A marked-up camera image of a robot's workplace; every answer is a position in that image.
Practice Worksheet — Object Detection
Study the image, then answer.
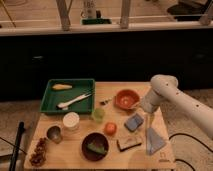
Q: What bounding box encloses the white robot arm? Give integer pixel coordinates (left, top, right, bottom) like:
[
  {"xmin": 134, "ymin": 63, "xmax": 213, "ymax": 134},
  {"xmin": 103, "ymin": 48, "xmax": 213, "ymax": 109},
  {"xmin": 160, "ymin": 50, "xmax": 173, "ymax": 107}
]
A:
[{"xmin": 140, "ymin": 75, "xmax": 213, "ymax": 140}]

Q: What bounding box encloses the wooden board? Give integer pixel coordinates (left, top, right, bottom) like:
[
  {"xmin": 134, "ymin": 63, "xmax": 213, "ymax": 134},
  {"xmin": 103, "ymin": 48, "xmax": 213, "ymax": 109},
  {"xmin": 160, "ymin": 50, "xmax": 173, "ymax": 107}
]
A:
[{"xmin": 24, "ymin": 82, "xmax": 176, "ymax": 171}]

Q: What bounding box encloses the orange tomato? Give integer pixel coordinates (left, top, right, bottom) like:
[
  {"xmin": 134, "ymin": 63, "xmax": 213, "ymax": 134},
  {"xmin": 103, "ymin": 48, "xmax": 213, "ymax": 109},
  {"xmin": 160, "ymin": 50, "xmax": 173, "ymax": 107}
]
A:
[{"xmin": 104, "ymin": 122, "xmax": 117, "ymax": 136}]

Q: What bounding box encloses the metal cup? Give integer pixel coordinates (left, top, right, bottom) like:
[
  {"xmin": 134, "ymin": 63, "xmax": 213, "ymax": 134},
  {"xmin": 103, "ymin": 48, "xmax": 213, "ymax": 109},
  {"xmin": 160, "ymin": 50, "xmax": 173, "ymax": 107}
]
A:
[{"xmin": 47, "ymin": 126, "xmax": 62, "ymax": 144}]

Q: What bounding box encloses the dark brown bowl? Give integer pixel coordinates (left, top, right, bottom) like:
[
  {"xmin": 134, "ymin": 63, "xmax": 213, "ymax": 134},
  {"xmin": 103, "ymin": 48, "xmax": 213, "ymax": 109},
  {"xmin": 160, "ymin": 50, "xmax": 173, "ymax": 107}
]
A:
[{"xmin": 81, "ymin": 132, "xmax": 109, "ymax": 161}]

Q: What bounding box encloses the blue folded cloth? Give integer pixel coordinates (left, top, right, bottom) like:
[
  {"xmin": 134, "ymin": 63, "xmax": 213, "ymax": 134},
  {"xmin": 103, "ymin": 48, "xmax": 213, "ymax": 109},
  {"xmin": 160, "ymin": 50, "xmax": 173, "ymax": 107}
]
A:
[{"xmin": 146, "ymin": 127, "xmax": 166, "ymax": 155}]

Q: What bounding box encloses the blue grey sponge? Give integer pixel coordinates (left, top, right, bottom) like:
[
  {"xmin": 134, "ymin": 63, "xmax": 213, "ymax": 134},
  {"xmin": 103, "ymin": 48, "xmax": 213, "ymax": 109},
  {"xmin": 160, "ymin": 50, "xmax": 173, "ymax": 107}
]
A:
[{"xmin": 124, "ymin": 114, "xmax": 144, "ymax": 132}]

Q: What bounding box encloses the green plastic tray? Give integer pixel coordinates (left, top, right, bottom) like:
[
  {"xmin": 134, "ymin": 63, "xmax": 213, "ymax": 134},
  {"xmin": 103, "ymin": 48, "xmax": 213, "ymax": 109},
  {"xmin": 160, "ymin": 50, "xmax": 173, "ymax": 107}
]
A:
[{"xmin": 40, "ymin": 78, "xmax": 95, "ymax": 115}]

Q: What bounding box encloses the orange bowl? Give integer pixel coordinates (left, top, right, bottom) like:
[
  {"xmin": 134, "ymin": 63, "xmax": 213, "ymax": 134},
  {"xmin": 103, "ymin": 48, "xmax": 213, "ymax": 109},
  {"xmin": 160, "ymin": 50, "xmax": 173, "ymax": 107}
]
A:
[{"xmin": 115, "ymin": 89, "xmax": 140, "ymax": 110}]

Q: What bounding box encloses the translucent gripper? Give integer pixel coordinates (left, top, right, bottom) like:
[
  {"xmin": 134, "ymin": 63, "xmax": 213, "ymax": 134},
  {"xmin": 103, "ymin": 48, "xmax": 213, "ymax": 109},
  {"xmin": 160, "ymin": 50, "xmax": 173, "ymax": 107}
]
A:
[{"xmin": 145, "ymin": 113, "xmax": 155, "ymax": 154}]

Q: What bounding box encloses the black cable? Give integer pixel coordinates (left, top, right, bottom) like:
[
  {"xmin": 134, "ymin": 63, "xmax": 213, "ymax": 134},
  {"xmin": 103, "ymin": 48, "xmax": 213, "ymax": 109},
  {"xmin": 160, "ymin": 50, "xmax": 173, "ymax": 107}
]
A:
[{"xmin": 168, "ymin": 132, "xmax": 213, "ymax": 171}]

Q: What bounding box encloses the small green cup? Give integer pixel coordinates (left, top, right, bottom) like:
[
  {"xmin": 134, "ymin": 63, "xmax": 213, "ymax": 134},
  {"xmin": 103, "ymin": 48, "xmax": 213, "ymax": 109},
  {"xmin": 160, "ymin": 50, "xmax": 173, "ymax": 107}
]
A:
[{"xmin": 92, "ymin": 108, "xmax": 105, "ymax": 123}]

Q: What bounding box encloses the black stand pole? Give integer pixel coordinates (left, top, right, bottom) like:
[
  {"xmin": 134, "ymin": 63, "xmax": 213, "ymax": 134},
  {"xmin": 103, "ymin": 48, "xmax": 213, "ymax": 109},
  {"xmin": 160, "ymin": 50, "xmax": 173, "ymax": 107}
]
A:
[{"xmin": 9, "ymin": 122, "xmax": 25, "ymax": 171}]

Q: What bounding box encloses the brown rectangular block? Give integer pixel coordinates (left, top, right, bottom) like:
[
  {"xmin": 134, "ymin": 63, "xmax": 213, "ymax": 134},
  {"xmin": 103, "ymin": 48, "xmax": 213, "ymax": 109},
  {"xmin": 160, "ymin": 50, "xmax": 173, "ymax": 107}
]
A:
[{"xmin": 117, "ymin": 136, "xmax": 142, "ymax": 152}]

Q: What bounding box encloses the white round container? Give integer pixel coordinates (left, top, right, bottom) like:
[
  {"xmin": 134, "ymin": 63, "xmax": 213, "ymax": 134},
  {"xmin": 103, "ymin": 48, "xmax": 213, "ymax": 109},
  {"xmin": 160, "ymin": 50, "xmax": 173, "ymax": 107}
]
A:
[{"xmin": 63, "ymin": 112, "xmax": 80, "ymax": 130}]

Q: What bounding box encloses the small silver utensil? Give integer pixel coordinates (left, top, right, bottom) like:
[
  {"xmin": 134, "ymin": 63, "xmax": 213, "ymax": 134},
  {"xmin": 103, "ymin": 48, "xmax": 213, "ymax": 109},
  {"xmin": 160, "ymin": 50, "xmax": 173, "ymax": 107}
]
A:
[{"xmin": 100, "ymin": 97, "xmax": 114, "ymax": 105}]

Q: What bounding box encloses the green leaf vegetable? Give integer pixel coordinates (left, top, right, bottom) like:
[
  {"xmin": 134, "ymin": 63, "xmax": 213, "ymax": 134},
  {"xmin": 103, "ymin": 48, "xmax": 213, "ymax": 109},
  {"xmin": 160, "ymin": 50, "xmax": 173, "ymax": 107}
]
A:
[{"xmin": 87, "ymin": 143, "xmax": 107, "ymax": 155}]

